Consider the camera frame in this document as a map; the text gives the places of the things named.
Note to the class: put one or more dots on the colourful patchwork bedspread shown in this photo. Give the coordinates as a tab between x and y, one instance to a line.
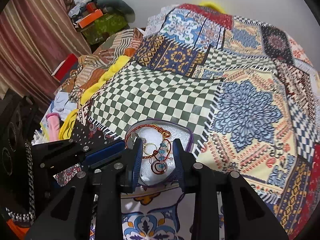
247	92

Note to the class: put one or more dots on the red striped curtain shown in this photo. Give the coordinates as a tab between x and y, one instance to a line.
36	36

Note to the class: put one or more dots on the yellow cloth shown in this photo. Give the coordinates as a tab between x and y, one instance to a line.
65	130

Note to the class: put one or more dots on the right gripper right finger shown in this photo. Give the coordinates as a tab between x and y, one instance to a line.
245	214

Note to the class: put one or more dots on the yellow chair back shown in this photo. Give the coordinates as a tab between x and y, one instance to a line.
213	5

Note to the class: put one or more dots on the green patterned box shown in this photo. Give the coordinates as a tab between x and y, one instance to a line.
103	27

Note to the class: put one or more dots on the orange shoe box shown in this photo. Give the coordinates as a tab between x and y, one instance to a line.
89	18

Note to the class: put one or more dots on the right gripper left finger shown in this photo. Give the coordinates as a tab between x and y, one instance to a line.
68	215

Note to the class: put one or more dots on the brown striped blanket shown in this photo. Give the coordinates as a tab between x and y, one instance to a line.
89	68

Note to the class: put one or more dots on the red white box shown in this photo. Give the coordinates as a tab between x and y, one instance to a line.
63	70

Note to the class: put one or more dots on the purple heart jewelry box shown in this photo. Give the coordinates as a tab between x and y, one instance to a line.
157	137

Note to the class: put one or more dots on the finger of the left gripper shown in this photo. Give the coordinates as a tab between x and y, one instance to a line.
100	153

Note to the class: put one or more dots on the grey green pillow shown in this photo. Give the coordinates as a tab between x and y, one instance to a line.
120	6

